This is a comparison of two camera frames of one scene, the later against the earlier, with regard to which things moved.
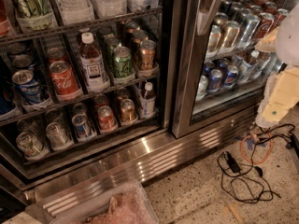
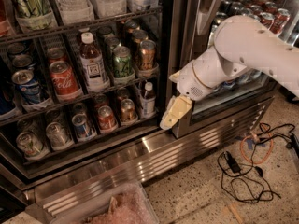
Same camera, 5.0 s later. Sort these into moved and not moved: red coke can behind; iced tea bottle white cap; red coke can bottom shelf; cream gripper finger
Moved: cream gripper finger
Not moved: red coke can behind; iced tea bottle white cap; red coke can bottom shelf
